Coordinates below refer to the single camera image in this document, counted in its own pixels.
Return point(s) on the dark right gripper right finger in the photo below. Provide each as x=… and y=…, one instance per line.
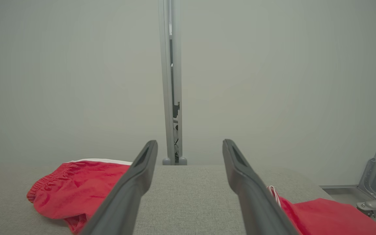
x=259, y=209

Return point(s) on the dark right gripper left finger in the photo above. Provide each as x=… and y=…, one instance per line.
x=126, y=202

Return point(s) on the red and white jersey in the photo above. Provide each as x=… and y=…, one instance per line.
x=67, y=189

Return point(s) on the red shorts with striped trim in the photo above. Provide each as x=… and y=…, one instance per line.
x=325, y=217

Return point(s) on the grey partition post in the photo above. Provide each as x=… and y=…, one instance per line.
x=178, y=49
x=164, y=81

